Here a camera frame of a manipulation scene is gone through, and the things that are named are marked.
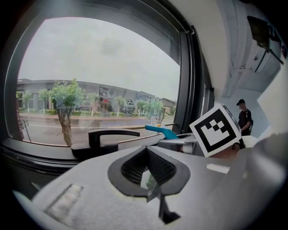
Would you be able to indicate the blue squeegee with brass blade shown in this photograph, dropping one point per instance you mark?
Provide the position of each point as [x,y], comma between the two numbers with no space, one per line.
[162,130]

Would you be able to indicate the person's right forearm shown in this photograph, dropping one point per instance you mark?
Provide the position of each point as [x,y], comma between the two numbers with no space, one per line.
[227,153]

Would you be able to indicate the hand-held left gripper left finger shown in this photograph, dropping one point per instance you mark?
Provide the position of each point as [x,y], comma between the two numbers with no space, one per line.
[90,191]

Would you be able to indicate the sash window glass pane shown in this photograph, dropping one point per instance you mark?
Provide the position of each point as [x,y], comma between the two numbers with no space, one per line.
[90,56]

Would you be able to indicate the small items on floor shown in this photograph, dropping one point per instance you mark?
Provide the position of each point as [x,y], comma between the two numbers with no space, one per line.
[244,119]

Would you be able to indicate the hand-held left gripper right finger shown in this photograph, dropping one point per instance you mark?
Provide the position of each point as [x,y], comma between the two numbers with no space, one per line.
[213,191]

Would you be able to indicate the black window frame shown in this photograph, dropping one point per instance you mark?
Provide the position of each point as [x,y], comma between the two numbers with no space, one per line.
[186,89]

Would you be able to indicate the black ceiling device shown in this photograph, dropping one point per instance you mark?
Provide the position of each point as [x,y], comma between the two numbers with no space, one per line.
[261,31]

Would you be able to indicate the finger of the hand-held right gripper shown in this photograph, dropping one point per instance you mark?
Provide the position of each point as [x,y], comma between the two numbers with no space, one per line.
[175,144]

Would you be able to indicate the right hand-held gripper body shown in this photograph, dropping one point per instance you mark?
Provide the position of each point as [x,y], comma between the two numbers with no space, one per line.
[213,132]

